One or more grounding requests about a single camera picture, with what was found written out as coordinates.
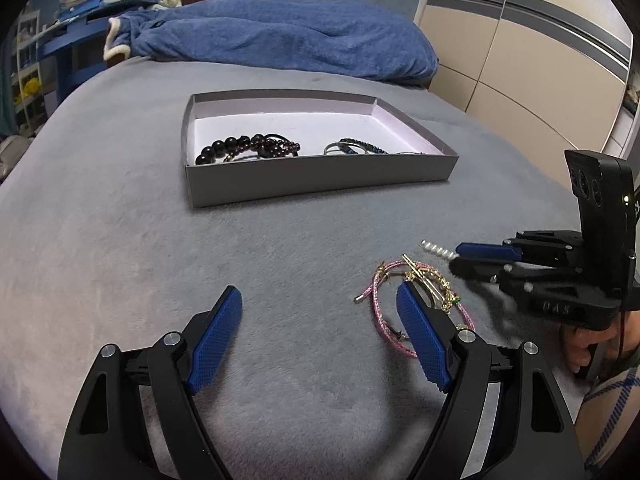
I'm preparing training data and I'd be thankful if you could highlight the dark garnet bead bracelet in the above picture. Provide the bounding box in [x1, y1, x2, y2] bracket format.
[249, 135, 302, 159]

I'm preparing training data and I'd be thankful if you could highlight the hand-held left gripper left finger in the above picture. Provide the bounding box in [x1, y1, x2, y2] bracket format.
[57, 286, 244, 480]

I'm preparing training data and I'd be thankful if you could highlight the silver and blue braided bracelet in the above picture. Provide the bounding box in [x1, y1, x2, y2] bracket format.
[323, 138, 390, 156]

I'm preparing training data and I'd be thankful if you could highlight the person's right hand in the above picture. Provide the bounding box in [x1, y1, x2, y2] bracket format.
[560, 324, 617, 379]

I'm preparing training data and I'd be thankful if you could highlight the blue fleece blanket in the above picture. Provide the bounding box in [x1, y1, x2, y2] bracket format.
[103, 0, 440, 84]

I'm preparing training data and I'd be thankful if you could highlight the gold chain bracelet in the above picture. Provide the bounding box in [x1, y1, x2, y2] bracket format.
[400, 254, 464, 312]

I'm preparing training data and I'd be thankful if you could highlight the beige sliding wardrobe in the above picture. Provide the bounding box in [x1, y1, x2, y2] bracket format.
[413, 0, 640, 162]

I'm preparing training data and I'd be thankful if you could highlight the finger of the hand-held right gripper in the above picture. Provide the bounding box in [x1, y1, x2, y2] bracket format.
[449, 261, 517, 284]
[455, 242, 524, 262]

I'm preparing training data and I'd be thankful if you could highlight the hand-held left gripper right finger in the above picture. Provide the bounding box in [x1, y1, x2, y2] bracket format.
[396, 281, 587, 480]

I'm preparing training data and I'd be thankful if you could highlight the large black bead bracelet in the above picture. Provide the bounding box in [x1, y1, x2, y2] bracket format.
[195, 135, 267, 166]

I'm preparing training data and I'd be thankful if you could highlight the person's plaid trouser leg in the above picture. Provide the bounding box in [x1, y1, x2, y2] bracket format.
[582, 366, 640, 472]

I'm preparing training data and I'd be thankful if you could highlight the pink cord bracelet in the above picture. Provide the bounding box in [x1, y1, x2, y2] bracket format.
[354, 258, 474, 359]

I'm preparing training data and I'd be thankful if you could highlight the white shelf unit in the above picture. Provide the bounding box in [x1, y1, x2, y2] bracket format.
[12, 7, 45, 135]

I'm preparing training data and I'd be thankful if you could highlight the blue desk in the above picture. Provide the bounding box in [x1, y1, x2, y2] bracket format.
[37, 0, 169, 107]

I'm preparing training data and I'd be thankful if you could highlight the grey bed blanket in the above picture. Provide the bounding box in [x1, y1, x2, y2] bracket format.
[0, 55, 601, 480]

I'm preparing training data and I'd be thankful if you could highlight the grey cardboard box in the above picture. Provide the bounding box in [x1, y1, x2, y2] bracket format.
[182, 89, 460, 209]

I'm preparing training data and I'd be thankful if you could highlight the white pearl bracelet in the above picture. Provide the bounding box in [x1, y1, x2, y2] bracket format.
[419, 239, 459, 261]

